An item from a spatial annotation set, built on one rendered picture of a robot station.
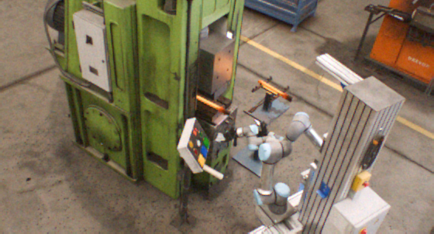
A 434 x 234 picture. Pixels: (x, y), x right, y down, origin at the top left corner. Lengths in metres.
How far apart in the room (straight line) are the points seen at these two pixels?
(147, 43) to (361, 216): 2.02
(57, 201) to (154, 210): 0.94
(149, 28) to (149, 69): 0.39
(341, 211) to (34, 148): 3.37
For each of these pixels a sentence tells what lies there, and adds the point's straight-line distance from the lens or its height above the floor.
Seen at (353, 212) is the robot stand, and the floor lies 1.23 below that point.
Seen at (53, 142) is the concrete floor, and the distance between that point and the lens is 5.04.
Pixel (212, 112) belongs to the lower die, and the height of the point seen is 0.99.
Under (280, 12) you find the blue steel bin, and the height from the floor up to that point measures 0.23.
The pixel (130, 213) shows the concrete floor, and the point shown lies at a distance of 4.27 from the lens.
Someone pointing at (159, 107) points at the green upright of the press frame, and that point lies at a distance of 3.62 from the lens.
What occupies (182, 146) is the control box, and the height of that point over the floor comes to 1.18.
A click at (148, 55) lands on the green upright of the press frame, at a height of 1.54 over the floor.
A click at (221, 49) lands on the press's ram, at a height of 1.66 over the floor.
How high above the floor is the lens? 3.45
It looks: 41 degrees down
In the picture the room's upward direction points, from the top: 6 degrees clockwise
